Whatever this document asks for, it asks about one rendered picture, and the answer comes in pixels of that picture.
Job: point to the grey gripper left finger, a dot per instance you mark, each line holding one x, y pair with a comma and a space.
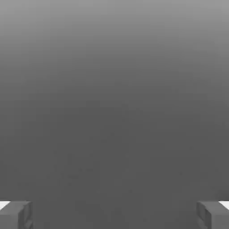
12, 215

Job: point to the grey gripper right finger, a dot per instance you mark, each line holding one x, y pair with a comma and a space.
216, 215

